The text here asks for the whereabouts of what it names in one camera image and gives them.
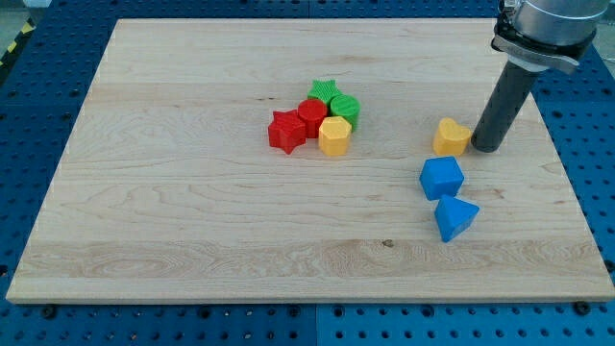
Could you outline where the yellow hexagon block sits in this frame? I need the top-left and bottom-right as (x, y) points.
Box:
(318, 116), (352, 157)

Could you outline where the yellow heart block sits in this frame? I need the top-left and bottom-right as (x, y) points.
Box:
(432, 117), (472, 157)

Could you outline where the blue triangle block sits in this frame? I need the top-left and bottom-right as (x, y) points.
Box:
(434, 195), (480, 242)

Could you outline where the wooden board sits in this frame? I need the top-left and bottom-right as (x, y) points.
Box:
(7, 19), (614, 305)

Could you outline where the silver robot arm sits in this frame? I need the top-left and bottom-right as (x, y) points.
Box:
(471, 0), (609, 153)

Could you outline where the red cylinder block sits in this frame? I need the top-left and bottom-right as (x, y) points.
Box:
(298, 99), (329, 138)

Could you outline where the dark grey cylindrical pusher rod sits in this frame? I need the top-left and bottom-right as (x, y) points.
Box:
(471, 62), (539, 153)

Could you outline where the red star block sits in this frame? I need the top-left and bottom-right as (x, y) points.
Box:
(268, 110), (307, 155)

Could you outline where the green cylinder block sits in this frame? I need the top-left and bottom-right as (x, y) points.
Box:
(330, 94), (361, 132)

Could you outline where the green star block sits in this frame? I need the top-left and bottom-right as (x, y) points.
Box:
(307, 80), (342, 106)

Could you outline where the blue cube block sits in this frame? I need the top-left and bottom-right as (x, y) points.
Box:
(419, 156), (465, 201)

